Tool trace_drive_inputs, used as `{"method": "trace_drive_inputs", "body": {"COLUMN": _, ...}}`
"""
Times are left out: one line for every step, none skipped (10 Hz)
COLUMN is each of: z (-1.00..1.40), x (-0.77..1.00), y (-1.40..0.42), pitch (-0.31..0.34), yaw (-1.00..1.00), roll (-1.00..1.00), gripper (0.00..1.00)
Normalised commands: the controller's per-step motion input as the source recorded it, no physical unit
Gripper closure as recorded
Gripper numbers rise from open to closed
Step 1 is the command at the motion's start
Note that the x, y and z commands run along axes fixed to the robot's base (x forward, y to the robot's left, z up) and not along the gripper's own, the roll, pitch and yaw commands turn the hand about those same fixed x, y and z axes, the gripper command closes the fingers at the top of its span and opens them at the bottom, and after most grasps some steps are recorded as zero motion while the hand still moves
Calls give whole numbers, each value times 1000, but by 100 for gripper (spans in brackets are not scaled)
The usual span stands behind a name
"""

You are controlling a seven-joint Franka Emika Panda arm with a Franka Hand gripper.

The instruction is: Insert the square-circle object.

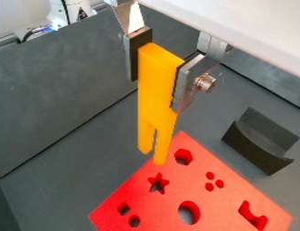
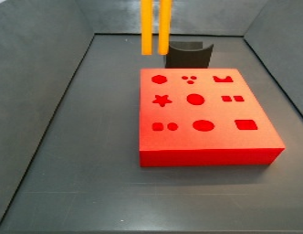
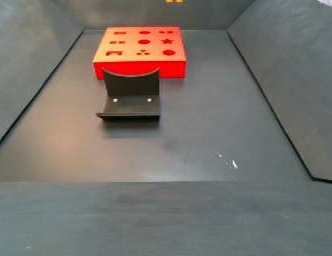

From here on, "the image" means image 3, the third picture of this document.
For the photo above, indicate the black curved holder stand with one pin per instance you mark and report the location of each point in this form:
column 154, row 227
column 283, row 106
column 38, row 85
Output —
column 133, row 96

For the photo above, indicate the yellow square-circle peg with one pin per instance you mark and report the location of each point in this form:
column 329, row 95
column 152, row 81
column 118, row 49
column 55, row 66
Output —
column 174, row 1

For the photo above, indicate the red shape-sorter block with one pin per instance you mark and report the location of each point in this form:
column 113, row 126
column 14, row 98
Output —
column 137, row 50

